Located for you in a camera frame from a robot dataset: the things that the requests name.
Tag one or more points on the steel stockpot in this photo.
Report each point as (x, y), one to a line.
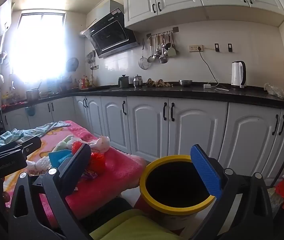
(32, 95)

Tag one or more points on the blue packet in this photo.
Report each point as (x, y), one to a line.
(58, 158)

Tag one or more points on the black range hood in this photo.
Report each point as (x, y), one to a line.
(109, 36)

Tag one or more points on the purple wrapper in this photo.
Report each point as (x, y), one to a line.
(89, 174)

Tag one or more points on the black wall holder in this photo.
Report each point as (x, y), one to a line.
(229, 47)
(217, 47)

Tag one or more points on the brown mottled rag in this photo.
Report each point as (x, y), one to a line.
(158, 83)

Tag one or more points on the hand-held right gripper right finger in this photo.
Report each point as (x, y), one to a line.
(205, 171)

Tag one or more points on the group of condiment bottles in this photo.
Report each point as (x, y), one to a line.
(84, 82)

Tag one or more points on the dark lidded pot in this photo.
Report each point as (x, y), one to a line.
(123, 82)

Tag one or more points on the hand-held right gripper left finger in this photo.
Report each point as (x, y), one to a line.
(75, 163)

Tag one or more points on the yellow rimmed trash bin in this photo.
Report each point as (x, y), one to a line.
(143, 182)

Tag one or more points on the hanging wall tools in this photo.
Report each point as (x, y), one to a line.
(90, 57)

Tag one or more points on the white electric kettle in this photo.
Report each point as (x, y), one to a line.
(236, 76)

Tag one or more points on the clear white plastic bag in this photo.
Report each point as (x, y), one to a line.
(41, 164)

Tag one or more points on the white charger block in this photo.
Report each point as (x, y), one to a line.
(207, 86)

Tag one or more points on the teal hanging basket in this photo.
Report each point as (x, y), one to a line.
(30, 111)

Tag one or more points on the row of hanging utensils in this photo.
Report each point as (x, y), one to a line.
(162, 58)

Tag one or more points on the steel lidded canister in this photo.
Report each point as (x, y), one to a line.
(137, 82)

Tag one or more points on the person's green clothing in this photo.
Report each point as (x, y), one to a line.
(122, 227)

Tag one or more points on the light blue cloth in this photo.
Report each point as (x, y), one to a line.
(12, 133)

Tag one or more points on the person's left hand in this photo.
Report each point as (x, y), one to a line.
(6, 198)

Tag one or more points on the beige wall socket strip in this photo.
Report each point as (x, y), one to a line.
(194, 48)

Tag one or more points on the pale green plastic bag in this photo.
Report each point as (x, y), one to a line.
(64, 142)

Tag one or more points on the window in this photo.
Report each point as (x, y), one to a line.
(39, 47)

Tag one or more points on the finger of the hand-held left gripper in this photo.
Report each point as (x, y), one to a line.
(32, 142)
(4, 146)

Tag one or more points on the pink printed blanket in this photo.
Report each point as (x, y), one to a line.
(117, 175)

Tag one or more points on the steel bowl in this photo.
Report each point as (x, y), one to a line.
(185, 83)

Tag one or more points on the red plastic wrapper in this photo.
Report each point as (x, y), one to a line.
(98, 162)

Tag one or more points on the round grey wall fan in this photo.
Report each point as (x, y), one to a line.
(72, 64)

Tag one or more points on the dark cloth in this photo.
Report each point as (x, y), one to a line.
(107, 205)

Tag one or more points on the wall utensil rail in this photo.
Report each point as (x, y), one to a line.
(175, 29)

